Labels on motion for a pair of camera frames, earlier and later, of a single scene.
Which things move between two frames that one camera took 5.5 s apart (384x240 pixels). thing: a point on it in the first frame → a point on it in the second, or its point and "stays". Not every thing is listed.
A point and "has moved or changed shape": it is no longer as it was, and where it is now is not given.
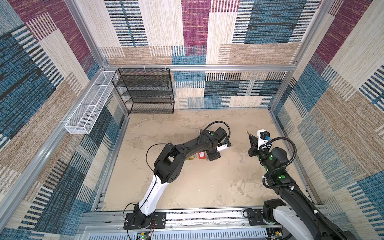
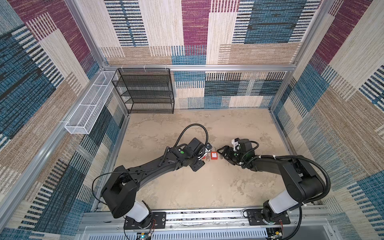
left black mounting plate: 159,221 stays
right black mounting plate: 255,217 stays
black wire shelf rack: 145,90 stays
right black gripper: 253,145 → 226,148
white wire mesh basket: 81,120 stays
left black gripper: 214,156 → 199,164
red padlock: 201,155 has moved or changed shape
